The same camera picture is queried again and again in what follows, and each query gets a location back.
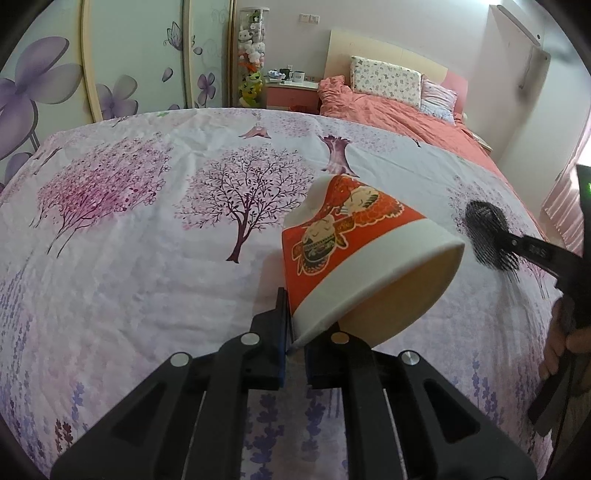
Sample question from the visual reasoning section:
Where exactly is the floral pink purple tablecloth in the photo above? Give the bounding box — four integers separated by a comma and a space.
1, 109, 557, 479

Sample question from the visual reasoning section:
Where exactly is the bed with coral duvet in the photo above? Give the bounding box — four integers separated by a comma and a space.
316, 74, 551, 241

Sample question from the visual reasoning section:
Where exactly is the pink nightstand left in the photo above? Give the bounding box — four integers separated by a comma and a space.
266, 81, 321, 114

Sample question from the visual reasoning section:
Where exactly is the floral sliding wardrobe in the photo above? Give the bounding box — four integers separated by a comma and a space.
1, 1, 235, 185

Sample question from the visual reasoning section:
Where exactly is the striped pink pillow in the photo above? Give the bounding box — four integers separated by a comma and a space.
420, 78, 458, 125

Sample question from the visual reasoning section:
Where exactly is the pink curtain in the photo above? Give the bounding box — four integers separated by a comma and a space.
540, 133, 591, 257

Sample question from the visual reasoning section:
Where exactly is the red paper cup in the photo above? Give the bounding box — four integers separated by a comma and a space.
281, 174, 465, 349

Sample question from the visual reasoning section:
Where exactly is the right hand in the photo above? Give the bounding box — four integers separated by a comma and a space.
539, 299, 591, 381

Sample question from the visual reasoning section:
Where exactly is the white air conditioner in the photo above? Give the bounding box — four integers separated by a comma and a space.
490, 1, 551, 100

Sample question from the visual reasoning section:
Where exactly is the black polka dot hairbrush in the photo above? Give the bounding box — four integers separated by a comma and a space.
464, 200, 522, 280

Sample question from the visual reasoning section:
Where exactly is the floral white pillow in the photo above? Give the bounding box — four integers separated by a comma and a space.
351, 56, 423, 109

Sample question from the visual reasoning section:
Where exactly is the nightstand right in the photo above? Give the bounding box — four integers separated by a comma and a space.
469, 130, 493, 155

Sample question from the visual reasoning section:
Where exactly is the cream pink headboard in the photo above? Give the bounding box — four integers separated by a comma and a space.
324, 29, 469, 114

